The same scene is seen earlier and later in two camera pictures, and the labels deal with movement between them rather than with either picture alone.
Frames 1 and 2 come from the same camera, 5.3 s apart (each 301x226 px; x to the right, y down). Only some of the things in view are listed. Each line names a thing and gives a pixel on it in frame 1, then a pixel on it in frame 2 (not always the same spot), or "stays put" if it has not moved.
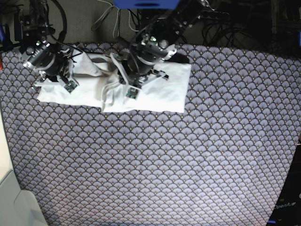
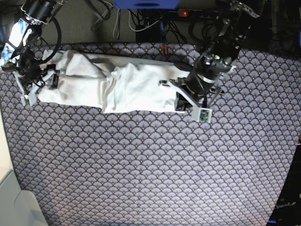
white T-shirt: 99,85 stays put
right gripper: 138,67 → 200,92
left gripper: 56,62 → 29,87
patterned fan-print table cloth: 226,160 stays put
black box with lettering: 288,213 stays put
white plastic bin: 18,207 stays put
